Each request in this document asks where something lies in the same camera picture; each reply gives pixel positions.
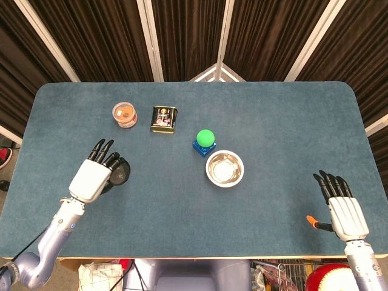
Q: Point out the brown cardboard box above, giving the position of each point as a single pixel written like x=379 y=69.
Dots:
x=71 y=264

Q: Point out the small black floor object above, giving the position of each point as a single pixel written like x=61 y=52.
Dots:
x=3 y=185

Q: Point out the red black shoe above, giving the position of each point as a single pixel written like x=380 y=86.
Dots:
x=4 y=157

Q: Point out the white triangular frame base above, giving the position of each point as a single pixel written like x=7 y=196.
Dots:
x=209 y=74

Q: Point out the stainless steel bowl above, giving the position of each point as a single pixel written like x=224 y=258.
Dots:
x=225 y=169

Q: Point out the crumpled clear plastic bag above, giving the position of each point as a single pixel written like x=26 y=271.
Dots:
x=266 y=279

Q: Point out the blue felt table mat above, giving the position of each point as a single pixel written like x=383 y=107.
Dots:
x=272 y=127

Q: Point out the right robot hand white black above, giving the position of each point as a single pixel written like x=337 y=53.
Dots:
x=347 y=216

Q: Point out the black round cap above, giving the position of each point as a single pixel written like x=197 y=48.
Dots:
x=122 y=174

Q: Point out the round can orange lid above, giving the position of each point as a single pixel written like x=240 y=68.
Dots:
x=123 y=113

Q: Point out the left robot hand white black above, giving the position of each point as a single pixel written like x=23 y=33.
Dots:
x=88 y=180

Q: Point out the green ball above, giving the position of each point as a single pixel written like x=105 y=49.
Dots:
x=205 y=138

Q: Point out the white frame post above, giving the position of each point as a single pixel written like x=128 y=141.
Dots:
x=312 y=41
x=150 y=39
x=48 y=42
x=222 y=33

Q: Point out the white checked cloth bag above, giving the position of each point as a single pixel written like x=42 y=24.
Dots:
x=98 y=277

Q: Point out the lavender robot torso base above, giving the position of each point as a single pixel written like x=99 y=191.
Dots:
x=188 y=276

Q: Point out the blue building block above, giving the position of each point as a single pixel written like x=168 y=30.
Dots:
x=203 y=151

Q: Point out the red white round helmet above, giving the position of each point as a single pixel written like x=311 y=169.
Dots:
x=330 y=277

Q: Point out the black gold rectangular tin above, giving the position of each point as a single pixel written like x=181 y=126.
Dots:
x=163 y=119

